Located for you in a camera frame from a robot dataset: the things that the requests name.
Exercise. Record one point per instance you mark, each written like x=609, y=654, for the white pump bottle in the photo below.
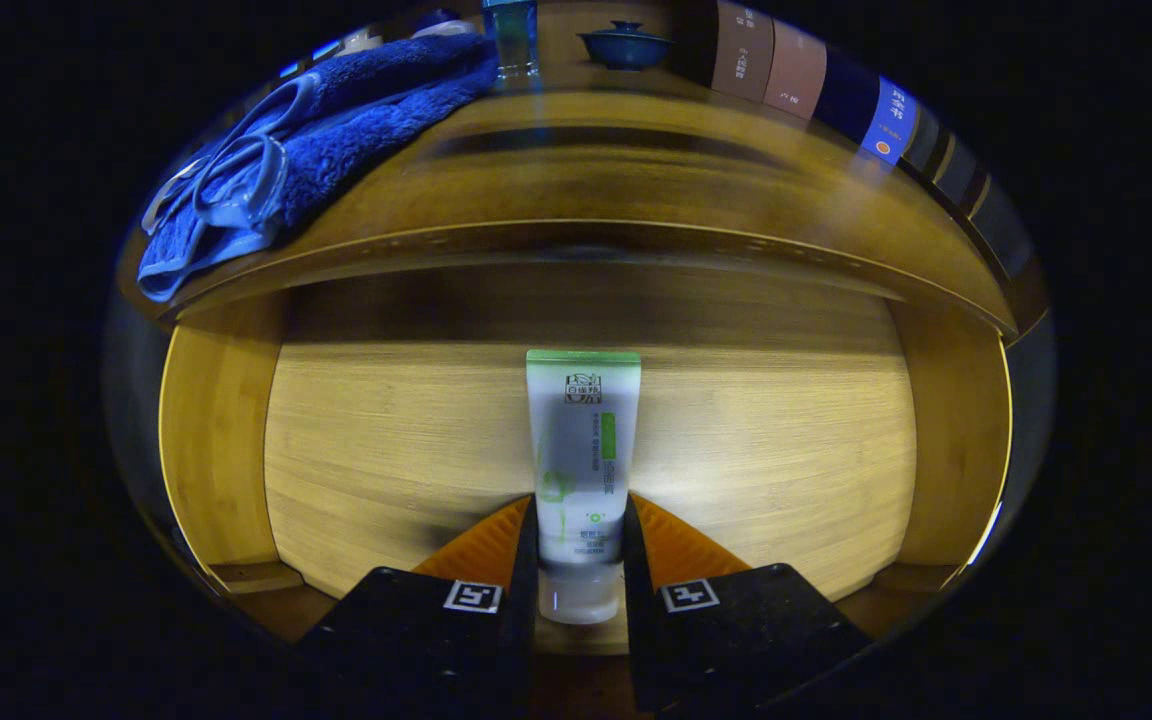
x=360, y=42

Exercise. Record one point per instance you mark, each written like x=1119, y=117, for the teal tumbler bottle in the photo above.
x=514, y=40

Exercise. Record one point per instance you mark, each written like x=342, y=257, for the wooden countertop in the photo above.
x=636, y=180

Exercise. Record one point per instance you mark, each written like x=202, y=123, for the white and green tube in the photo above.
x=581, y=450

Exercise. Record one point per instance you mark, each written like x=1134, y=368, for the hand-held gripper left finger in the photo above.
x=436, y=650

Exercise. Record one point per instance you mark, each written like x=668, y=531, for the dark brown book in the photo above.
x=744, y=55

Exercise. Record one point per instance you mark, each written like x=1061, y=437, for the wooden cabinet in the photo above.
x=946, y=165

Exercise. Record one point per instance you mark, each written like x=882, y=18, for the white and blue lotion bottle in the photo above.
x=446, y=22

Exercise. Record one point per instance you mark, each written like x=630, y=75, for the dark teal lidded teacup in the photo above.
x=626, y=48

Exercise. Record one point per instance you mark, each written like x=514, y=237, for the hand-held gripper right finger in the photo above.
x=726, y=650

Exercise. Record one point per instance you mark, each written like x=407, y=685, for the reddish brown book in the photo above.
x=796, y=70

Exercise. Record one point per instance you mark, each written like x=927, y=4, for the blue book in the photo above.
x=891, y=120

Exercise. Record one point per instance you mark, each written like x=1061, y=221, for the wooden drawer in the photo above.
x=386, y=450

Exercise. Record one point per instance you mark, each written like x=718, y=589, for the blue folded towel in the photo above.
x=356, y=140

